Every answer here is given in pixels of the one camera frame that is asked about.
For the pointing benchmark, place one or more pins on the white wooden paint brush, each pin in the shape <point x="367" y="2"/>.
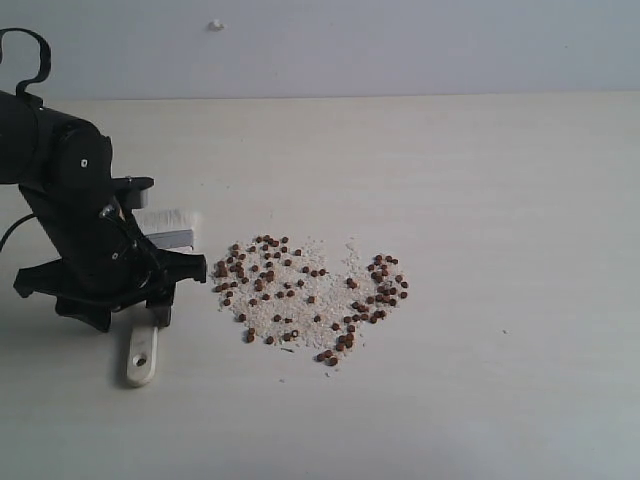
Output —
<point x="172" y="229"/>

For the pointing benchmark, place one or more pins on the small white wall hook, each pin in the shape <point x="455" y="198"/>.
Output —
<point x="216" y="25"/>

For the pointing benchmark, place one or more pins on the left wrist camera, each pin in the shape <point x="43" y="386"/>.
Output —
<point x="132" y="192"/>

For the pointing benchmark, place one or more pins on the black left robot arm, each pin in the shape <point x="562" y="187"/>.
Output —
<point x="62" y="167"/>

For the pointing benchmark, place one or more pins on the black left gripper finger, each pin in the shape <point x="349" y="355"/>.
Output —
<point x="160" y="304"/>
<point x="96" y="317"/>

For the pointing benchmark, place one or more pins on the pile of brown pellets and rice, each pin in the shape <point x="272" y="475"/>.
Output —
<point x="286" y="297"/>

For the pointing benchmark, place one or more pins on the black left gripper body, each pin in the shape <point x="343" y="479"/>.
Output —
<point x="104" y="257"/>

